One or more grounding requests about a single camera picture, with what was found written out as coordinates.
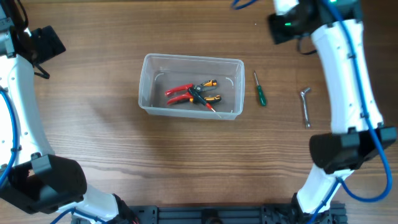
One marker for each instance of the orange black long-nose pliers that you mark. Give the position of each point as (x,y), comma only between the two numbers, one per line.
(208,86)

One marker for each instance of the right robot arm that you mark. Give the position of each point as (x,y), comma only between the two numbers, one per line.
(358,132)

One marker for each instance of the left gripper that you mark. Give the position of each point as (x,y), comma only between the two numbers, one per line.
(50,44)

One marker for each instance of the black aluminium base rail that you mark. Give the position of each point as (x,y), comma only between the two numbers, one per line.
(266,214)

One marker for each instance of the green handled screwdriver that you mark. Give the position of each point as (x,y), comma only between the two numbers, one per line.
(262,98)

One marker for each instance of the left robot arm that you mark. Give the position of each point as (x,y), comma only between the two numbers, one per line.
(33,178)

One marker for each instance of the red handled pruning shears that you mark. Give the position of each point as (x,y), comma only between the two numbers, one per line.
(186,97)

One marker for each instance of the silver L-shaped socket wrench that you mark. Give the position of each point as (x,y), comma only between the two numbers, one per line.
(305,109)

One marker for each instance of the clear plastic container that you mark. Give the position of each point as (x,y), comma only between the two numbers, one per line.
(161,72)

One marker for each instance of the black red handled screwdriver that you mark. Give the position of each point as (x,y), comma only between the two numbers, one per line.
(200,99)

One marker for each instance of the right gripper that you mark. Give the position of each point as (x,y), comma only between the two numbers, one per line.
(280,30)

